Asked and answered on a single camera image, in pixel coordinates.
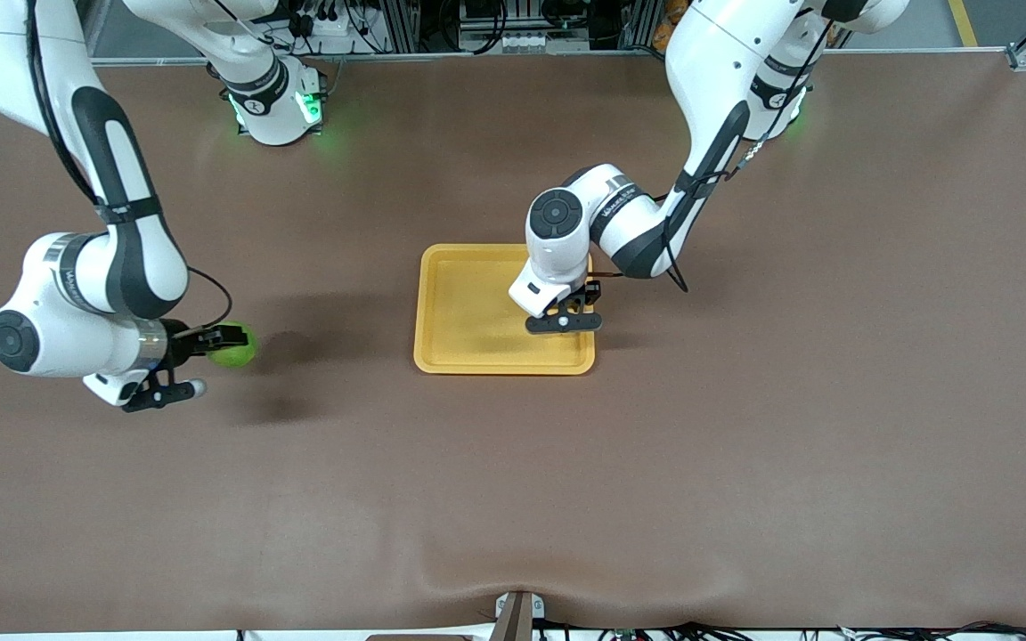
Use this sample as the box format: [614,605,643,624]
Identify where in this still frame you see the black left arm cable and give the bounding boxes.
[589,18,835,295]

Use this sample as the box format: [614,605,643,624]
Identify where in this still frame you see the aluminium table rear rail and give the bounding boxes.
[90,46,1013,68]

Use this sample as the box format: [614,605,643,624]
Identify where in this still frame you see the brown table mat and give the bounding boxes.
[0,49,1026,635]

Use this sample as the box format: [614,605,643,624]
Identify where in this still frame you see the yellow plastic tray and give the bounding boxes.
[413,243,596,376]

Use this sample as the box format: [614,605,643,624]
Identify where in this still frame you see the green apple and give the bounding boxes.
[207,321,258,369]

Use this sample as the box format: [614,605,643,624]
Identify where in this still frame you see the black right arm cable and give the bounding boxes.
[26,0,234,332]

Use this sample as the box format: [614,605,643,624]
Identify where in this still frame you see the bag of orange buns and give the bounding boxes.
[653,0,688,51]

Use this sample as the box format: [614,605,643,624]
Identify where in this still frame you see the aluminium profile post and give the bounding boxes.
[620,0,656,50]
[377,0,420,53]

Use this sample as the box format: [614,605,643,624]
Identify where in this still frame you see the white power strip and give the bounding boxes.
[295,4,362,38]

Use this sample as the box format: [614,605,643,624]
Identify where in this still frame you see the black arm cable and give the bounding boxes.
[26,0,234,332]
[589,18,835,295]

